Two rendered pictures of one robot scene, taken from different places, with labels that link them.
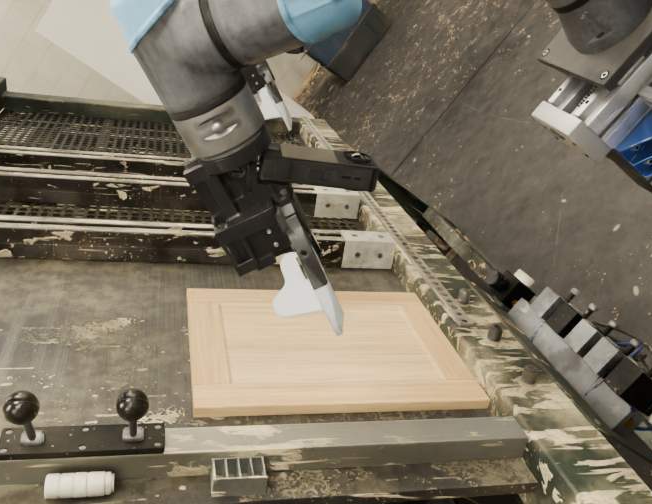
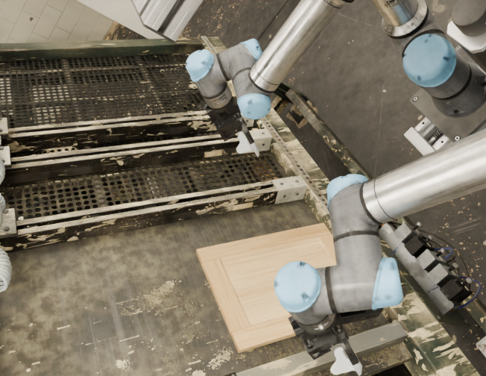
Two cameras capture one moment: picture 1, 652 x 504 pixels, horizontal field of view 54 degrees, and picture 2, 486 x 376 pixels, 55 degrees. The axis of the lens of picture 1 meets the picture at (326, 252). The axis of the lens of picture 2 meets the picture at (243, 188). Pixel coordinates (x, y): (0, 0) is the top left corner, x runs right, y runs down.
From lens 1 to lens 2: 0.68 m
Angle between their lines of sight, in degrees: 20
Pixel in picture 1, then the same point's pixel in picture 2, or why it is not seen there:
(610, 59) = (461, 127)
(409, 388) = not seen: hidden behind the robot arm
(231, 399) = (255, 339)
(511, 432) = (399, 333)
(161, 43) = (305, 312)
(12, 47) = not seen: outside the picture
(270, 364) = (264, 305)
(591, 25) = (451, 106)
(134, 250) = (153, 221)
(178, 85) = (308, 320)
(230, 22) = (344, 309)
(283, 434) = (293, 362)
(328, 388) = not seen: hidden behind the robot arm
